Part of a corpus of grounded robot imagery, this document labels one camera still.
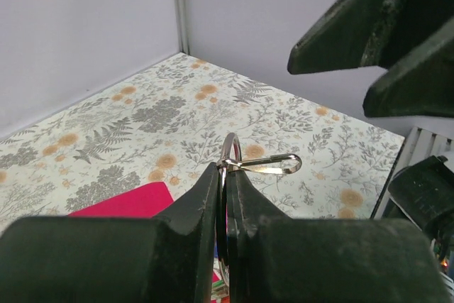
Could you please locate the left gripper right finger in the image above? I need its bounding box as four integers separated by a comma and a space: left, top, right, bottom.
225, 167, 451, 303

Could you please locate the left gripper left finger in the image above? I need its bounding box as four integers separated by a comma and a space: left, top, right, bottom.
1, 163, 218, 302

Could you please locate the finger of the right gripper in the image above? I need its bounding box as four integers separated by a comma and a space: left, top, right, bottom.
362, 19, 453, 119
287, 0, 453, 75

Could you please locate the large keyring with keys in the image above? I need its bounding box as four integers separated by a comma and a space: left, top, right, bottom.
216, 133, 302, 302

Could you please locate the pink folded cloth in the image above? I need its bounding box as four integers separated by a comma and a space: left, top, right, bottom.
67, 181, 228, 299

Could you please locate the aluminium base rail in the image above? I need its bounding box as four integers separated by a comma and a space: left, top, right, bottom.
370, 126, 453, 219

